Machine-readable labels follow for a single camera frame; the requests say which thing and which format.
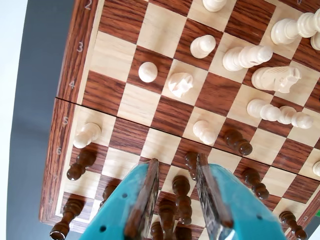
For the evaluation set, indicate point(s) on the light wooden chess knight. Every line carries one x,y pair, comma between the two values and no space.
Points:
270,77
178,83

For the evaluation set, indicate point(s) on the grey textured table mat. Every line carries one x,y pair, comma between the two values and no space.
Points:
37,75

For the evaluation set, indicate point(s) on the dark brown chess bishop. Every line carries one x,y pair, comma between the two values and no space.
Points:
182,195

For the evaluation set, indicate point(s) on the dark brown chess rook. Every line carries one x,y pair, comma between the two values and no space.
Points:
68,212

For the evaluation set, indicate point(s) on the dark brown chess pawn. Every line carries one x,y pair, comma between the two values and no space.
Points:
290,222
190,162
108,192
237,142
81,162
253,182

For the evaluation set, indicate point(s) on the wooden folding chess board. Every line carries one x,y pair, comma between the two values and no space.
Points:
120,22

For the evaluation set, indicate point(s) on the teal gripper finger with brown pad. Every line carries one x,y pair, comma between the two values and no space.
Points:
240,207
117,205

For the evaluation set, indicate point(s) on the light wooden chess queen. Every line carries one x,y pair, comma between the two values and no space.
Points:
285,31

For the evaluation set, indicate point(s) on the light wooden chess bishop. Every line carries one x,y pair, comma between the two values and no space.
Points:
316,41
240,58

